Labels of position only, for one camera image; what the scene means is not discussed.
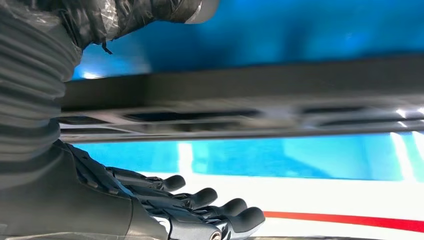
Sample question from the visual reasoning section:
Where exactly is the blue metal shelf rack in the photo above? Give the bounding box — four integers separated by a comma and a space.
71, 0, 424, 183

